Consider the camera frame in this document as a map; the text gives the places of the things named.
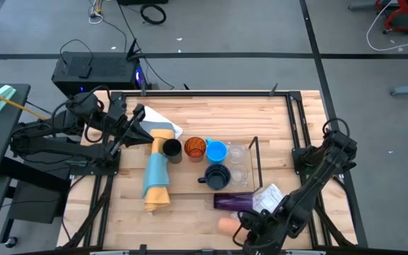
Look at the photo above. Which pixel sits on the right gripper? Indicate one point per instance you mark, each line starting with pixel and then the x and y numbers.
pixel 264 233

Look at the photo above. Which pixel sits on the small black box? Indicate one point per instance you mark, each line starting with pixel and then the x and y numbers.
pixel 85 69

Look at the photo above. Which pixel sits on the yellow and blue rolled towels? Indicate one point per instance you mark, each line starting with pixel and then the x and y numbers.
pixel 158 202

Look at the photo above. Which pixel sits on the black caster wheel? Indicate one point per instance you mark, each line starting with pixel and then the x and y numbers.
pixel 11 242

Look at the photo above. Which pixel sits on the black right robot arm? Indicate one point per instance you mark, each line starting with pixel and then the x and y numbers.
pixel 317 177

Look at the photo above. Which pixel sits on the red and black cart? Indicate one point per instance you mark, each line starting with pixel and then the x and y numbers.
pixel 404 21

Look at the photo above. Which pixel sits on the white and grey folded cloth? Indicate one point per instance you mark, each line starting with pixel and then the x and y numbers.
pixel 161 118

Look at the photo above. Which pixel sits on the blue plastic mug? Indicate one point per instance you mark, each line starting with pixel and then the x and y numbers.
pixel 216 152

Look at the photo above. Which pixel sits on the white plaid dish towel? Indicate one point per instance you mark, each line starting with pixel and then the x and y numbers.
pixel 267 198

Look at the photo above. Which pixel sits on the gray folded cloth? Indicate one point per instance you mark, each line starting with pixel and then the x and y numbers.
pixel 158 125

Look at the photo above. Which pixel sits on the black aluminium table frame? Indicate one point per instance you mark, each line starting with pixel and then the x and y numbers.
pixel 207 93

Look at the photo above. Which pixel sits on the black computer tower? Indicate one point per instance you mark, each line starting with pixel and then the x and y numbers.
pixel 112 71

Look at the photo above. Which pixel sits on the amber plastic tumbler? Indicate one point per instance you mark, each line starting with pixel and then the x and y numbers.
pixel 195 148

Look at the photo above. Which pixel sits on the dark blue enamel mug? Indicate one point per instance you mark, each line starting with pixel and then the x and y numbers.
pixel 217 177

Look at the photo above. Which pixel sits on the purple faceted tumbler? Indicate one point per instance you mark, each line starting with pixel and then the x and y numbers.
pixel 232 202

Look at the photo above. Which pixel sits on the black tumbler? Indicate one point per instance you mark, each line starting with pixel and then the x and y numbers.
pixel 172 148

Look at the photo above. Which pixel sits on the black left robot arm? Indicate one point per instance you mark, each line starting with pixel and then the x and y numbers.
pixel 48 145

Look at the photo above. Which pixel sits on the peach plastic cup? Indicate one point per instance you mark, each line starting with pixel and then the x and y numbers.
pixel 227 226

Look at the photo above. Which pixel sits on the black flat box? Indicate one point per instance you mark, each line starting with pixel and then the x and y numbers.
pixel 140 1

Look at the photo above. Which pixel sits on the black floor cabinet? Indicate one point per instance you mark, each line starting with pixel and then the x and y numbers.
pixel 34 205

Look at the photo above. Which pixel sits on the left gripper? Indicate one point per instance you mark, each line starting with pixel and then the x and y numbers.
pixel 119 124

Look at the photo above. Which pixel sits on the black antenna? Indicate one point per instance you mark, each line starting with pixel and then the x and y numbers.
pixel 133 49

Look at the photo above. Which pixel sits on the light blue towel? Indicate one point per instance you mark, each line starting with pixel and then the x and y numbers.
pixel 156 173

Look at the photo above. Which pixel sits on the mint green stapler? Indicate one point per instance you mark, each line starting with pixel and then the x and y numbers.
pixel 2 95

